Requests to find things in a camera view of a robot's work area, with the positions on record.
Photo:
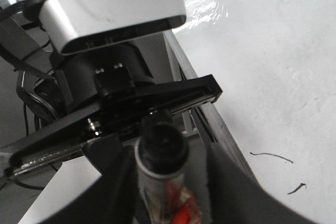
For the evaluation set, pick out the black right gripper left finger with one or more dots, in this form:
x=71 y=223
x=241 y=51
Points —
x=112 y=198

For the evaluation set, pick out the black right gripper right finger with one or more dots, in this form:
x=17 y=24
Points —
x=235 y=198

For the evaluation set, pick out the red magnet taped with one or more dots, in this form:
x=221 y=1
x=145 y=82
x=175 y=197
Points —
x=172 y=202

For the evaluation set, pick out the white black whiteboard marker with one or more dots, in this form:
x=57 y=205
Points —
x=161 y=155

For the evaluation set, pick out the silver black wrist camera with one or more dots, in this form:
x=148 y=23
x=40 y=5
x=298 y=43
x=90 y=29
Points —
x=76 y=26

